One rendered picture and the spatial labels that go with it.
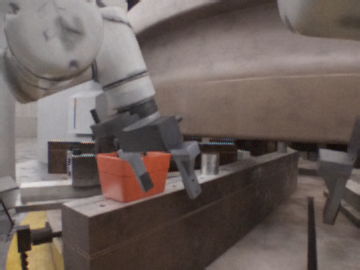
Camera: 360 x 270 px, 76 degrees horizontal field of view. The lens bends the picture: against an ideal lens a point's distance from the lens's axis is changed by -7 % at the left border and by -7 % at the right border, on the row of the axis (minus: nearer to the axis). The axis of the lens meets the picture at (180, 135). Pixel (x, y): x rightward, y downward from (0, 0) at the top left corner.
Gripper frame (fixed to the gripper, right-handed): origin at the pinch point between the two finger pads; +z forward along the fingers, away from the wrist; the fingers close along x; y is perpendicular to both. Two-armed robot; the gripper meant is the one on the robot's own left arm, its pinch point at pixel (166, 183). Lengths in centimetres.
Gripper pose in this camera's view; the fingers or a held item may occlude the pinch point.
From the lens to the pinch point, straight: 50.6
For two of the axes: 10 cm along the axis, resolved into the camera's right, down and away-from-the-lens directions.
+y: 5.9, -4.2, 6.9
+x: -7.3, 0.7, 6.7
